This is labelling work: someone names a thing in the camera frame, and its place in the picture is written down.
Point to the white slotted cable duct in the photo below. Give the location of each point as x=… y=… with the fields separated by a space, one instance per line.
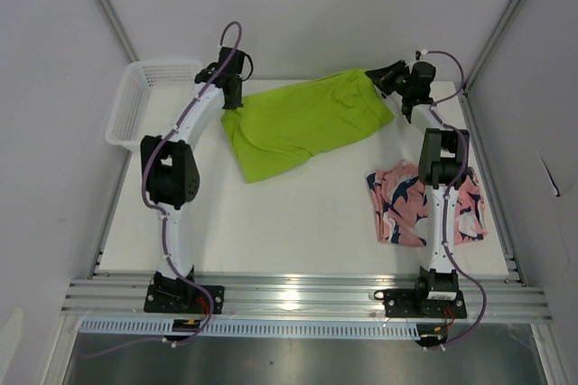
x=374 y=330

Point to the left aluminium frame post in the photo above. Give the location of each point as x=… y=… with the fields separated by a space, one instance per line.
x=117 y=29

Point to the lime green shorts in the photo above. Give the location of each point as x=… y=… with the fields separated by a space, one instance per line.
x=280 y=129

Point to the right aluminium frame post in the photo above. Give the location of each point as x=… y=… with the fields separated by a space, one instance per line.
x=497 y=33

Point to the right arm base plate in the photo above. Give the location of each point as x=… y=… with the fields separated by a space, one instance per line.
x=406 y=303

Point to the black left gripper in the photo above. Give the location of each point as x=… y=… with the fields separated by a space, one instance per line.
x=237 y=102

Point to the aluminium frame post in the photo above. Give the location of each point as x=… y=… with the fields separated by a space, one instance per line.
x=497 y=33
x=117 y=29

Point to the pink shark print shorts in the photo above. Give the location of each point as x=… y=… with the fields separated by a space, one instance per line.
x=399 y=202

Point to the white plastic basket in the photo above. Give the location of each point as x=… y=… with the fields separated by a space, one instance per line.
x=150 y=97

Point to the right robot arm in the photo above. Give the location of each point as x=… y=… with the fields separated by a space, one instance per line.
x=441 y=169

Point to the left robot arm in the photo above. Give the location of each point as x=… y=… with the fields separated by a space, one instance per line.
x=170 y=175

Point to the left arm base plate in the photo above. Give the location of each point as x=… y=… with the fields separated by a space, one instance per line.
x=166 y=295

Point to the aluminium mounting rail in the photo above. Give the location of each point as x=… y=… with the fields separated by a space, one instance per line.
x=294 y=297

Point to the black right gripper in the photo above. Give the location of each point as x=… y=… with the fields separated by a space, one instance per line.
x=383 y=77

